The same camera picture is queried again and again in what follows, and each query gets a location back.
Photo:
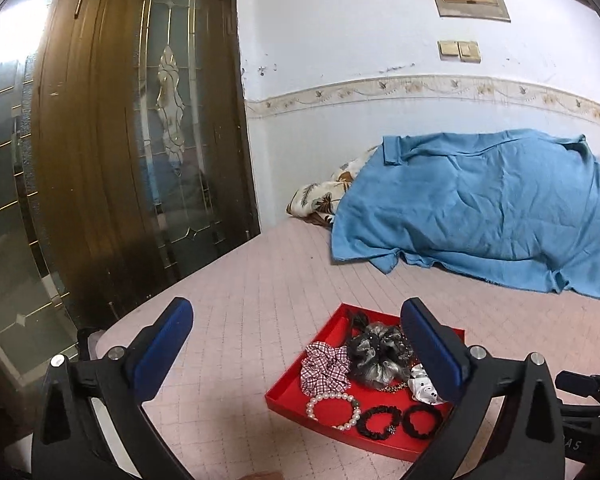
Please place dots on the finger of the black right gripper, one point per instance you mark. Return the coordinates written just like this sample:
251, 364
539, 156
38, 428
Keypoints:
578, 384

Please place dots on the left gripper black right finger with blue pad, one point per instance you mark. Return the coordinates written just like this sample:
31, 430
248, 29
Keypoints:
527, 441

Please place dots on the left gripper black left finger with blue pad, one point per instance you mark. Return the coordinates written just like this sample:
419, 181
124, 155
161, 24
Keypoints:
69, 443

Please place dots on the white patterned scrunchie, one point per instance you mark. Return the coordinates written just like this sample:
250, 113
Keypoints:
422, 388

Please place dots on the grey black scrunchie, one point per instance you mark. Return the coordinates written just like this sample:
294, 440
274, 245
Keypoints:
380, 356

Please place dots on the red jewelry tray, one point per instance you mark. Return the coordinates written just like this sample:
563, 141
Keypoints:
285, 398

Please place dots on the blue cloth blanket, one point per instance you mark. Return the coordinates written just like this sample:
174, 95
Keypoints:
516, 208

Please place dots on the red white checkered scrunchie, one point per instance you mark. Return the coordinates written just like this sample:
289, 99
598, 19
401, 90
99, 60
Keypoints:
324, 370

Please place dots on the wooden glass panel door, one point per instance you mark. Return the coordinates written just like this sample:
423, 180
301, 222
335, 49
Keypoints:
124, 162

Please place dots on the floral patterned blanket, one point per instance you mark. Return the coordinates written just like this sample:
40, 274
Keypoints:
317, 203

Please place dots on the beige wall switch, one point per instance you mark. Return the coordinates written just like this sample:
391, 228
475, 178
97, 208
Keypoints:
465, 51

